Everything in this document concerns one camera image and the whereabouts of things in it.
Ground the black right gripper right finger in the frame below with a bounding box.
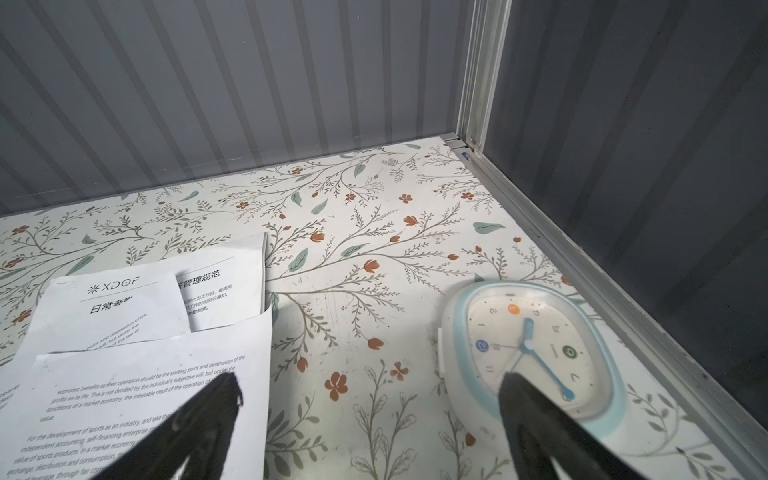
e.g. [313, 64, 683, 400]
[498, 373, 642, 479]

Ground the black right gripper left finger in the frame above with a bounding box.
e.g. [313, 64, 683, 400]
[95, 372, 243, 479]

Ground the English text paper sheet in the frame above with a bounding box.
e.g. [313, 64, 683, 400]
[1, 311, 273, 479]

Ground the XDOF header paper sheet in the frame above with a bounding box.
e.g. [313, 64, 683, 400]
[14, 269, 191, 364]

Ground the white and teal clock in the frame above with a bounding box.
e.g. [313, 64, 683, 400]
[437, 280, 627, 445]

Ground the Chinese title paper sheet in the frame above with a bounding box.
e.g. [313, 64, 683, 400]
[137, 231, 267, 332]

